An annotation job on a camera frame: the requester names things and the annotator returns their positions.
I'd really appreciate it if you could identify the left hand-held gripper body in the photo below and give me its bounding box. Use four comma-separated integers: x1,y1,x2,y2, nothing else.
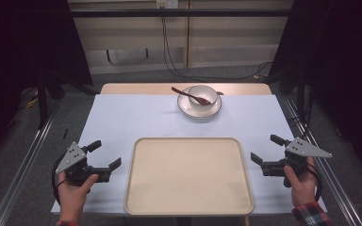
55,140,111,186

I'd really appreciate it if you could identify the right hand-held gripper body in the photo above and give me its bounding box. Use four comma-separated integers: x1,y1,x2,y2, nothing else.
261,137,334,177

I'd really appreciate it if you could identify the person's right hand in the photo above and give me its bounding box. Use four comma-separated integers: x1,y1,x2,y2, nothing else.
283,156,318,208

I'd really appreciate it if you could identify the person's left hand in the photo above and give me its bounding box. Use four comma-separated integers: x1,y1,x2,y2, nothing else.
57,173,99,218

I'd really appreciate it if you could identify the black metal stand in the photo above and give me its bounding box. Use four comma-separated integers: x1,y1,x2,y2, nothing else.
37,73,50,129
296,70,306,127

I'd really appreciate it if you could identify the white table mat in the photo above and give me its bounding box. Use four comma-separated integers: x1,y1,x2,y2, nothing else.
50,93,328,217

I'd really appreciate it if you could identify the beige rectangular tray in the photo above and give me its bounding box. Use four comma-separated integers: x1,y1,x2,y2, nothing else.
123,137,255,217

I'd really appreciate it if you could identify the white plate with dark rim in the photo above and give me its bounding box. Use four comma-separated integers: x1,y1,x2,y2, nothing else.
176,86,223,121

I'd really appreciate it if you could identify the white bowl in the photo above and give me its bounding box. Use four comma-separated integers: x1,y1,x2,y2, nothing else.
187,84,219,111

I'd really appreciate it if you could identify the brown wooden spoon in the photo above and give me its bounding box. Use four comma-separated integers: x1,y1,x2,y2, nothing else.
171,86,213,106

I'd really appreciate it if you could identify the dark curtain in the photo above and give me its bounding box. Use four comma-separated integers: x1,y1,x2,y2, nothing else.
0,0,93,164
267,0,362,172

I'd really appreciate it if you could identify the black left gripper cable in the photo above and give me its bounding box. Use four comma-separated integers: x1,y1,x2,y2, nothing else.
51,152,69,206

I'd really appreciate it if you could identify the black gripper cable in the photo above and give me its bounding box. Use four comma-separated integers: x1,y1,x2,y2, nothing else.
306,162,323,202
51,152,69,206

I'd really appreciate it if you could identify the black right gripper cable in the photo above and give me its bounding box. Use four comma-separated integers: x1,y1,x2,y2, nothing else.
306,162,323,202

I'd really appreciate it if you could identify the aluminium floor rail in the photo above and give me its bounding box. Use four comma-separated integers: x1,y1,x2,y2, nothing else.
282,96,362,226
0,99,62,226

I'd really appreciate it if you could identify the yellow cable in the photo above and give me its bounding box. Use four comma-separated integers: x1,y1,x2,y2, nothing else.
24,89,41,109

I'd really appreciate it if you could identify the long black wall cable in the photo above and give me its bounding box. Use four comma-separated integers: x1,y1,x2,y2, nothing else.
160,6,273,81

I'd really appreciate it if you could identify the black horizontal frame bar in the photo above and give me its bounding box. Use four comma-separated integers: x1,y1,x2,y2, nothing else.
70,8,292,18

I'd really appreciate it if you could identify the white wall socket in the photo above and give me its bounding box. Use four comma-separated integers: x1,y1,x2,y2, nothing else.
156,0,179,9

